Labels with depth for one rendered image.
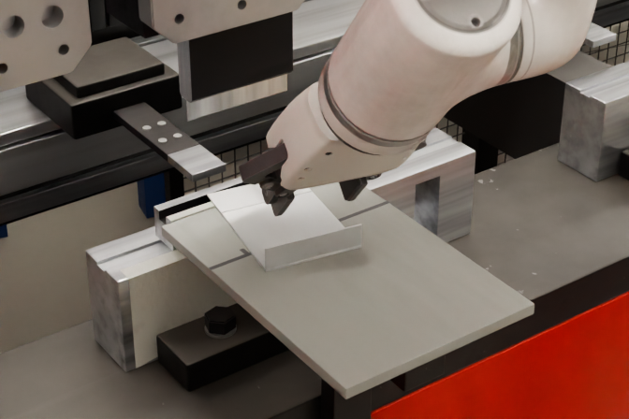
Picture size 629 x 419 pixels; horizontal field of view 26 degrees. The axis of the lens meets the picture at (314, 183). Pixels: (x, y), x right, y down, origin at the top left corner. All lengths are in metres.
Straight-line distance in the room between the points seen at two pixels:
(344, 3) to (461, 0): 0.82
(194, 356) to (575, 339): 0.41
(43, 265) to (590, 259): 1.78
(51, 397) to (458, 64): 0.53
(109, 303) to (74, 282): 1.71
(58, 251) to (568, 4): 2.23
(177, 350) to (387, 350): 0.23
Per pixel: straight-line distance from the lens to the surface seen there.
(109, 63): 1.36
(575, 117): 1.48
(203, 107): 1.14
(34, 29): 0.99
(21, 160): 1.37
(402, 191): 1.28
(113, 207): 3.12
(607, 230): 1.40
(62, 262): 2.95
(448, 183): 1.32
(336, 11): 1.58
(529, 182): 1.47
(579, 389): 1.42
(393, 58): 0.81
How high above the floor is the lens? 1.61
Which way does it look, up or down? 30 degrees down
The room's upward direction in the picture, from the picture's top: straight up
